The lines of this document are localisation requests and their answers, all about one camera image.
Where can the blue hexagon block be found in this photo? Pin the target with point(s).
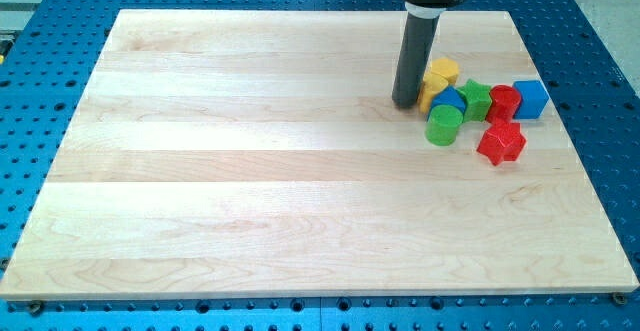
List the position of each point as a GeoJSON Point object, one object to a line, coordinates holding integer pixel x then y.
{"type": "Point", "coordinates": [534, 98]}

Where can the board clamp screw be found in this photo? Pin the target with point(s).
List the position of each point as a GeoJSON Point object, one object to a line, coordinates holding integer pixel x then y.
{"type": "Point", "coordinates": [35, 307]}
{"type": "Point", "coordinates": [619, 299]}

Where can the green star block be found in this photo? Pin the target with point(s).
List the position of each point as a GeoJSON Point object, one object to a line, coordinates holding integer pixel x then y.
{"type": "Point", "coordinates": [477, 99]}

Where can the light wooden board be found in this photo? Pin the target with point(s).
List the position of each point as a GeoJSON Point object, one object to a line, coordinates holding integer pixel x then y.
{"type": "Point", "coordinates": [237, 154]}

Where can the red star block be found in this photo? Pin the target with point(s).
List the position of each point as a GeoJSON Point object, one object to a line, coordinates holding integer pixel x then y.
{"type": "Point", "coordinates": [502, 141]}

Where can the green cylinder block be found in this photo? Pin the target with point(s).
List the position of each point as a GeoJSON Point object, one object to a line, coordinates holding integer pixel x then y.
{"type": "Point", "coordinates": [443, 125]}

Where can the right board clamp screw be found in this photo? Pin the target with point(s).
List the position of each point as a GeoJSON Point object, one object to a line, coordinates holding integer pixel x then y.
{"type": "Point", "coordinates": [619, 299]}

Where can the red cylinder block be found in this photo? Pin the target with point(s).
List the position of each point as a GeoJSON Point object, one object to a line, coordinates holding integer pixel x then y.
{"type": "Point", "coordinates": [505, 102]}

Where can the small blue cube block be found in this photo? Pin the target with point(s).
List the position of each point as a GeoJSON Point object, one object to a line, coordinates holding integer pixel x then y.
{"type": "Point", "coordinates": [449, 96]}

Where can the left board clamp screw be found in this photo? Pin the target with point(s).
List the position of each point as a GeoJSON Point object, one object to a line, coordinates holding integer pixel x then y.
{"type": "Point", "coordinates": [35, 307]}

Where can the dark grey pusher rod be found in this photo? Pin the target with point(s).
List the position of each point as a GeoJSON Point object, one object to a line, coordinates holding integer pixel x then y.
{"type": "Point", "coordinates": [414, 54]}

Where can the yellow hexagon block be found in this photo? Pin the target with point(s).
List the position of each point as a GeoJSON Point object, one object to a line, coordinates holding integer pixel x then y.
{"type": "Point", "coordinates": [446, 68]}

